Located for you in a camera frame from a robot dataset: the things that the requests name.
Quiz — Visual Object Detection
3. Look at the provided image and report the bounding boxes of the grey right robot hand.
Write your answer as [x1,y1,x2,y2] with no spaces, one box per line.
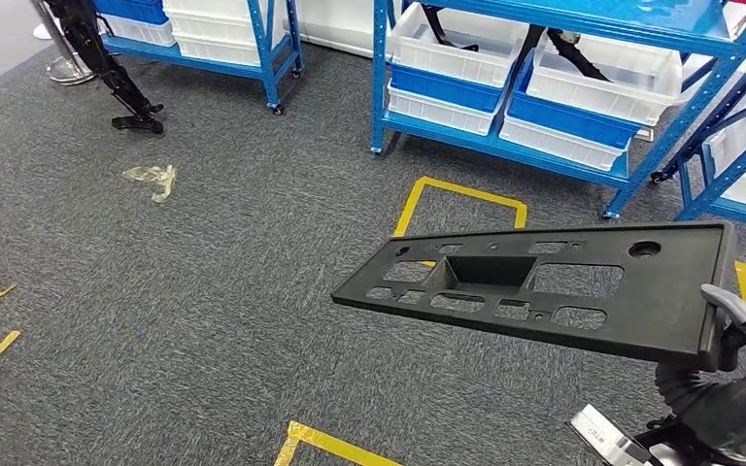
[681,283,746,459]

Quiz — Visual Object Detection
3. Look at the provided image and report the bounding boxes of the black plastic plate part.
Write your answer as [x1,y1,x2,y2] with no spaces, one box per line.
[330,221,738,373]

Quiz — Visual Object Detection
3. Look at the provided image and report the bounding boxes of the black curved part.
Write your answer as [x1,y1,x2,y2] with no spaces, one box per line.
[545,28,612,83]
[421,5,481,52]

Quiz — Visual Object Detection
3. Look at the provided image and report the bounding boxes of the blue metal shelving rack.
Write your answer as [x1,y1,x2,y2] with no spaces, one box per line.
[92,0,305,116]
[369,0,746,221]
[653,25,746,231]

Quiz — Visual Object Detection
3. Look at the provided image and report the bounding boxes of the yellow floor tape outline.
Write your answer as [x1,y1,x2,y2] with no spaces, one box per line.
[393,176,528,270]

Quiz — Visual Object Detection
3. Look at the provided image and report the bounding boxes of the clear plastic scrap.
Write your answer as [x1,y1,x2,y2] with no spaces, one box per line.
[121,163,178,205]

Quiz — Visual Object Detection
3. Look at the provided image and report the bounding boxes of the chrome stanchion base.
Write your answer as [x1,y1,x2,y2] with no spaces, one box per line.
[28,0,96,86]

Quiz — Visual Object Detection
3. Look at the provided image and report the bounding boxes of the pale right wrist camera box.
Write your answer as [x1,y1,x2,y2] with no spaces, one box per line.
[568,403,654,466]

